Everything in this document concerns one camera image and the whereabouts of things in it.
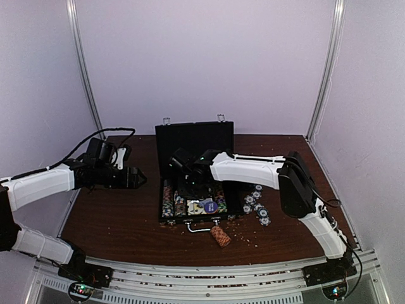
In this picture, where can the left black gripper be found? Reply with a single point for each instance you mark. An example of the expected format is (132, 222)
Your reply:
(130, 183)

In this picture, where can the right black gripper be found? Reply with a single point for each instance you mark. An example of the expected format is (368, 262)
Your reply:
(185, 194)

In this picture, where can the black poker case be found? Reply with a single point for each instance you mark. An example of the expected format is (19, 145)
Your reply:
(196, 138)

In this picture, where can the clear round dealer button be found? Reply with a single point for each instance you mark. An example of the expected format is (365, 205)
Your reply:
(193, 208)

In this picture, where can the brown poker chip roll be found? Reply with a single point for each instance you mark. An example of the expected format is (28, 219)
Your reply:
(220, 236)

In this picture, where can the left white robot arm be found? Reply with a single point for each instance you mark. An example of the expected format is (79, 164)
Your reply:
(17, 192)

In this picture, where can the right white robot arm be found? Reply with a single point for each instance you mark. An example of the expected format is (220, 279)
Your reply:
(286, 174)

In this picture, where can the playing card deck box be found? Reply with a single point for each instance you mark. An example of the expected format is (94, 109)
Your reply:
(200, 204)

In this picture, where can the poker chip row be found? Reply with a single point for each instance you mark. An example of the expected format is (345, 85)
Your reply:
(167, 204)
(221, 202)
(179, 205)

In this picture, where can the purple small blind button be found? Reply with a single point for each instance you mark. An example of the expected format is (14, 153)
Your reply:
(210, 207)

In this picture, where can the right poker chip row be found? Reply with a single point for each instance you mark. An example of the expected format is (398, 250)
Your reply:
(221, 202)

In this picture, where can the left poker chip row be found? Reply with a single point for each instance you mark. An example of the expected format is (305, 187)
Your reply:
(167, 204)

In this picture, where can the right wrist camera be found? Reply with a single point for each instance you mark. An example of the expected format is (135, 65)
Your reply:
(182, 161)

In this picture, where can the aluminium front rail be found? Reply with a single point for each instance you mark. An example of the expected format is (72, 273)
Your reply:
(281, 282)

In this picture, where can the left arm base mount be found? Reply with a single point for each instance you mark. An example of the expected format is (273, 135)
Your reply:
(79, 270)

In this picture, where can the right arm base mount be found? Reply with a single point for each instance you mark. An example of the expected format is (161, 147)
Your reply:
(330, 271)

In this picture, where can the left aluminium frame post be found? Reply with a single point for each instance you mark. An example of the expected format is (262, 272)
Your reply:
(84, 74)

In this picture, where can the aluminium frame post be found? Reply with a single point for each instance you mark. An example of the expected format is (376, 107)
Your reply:
(330, 61)
(84, 74)

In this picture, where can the right aluminium frame post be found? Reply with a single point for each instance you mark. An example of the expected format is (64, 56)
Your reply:
(330, 61)

